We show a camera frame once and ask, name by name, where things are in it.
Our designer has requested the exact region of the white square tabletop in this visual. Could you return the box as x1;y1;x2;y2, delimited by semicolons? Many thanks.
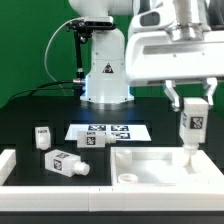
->
110;147;224;185

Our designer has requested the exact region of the grey cable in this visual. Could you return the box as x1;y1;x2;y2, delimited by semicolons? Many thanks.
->
43;17;84;96

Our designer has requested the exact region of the white marker sheet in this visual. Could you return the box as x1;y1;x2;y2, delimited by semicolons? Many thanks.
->
65;124;151;141

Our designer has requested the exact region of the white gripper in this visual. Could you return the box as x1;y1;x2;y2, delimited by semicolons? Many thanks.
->
125;9;224;112

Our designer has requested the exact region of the black camera on stand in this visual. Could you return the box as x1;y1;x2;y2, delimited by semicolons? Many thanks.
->
66;17;116;95

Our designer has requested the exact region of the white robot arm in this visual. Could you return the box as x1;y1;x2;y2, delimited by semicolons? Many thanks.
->
68;0;224;111

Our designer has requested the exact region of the black cable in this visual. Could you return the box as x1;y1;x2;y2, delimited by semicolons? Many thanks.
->
8;80;81;102

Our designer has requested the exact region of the white U-shaped fence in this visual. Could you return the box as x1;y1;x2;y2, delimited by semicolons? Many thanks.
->
0;149;224;212

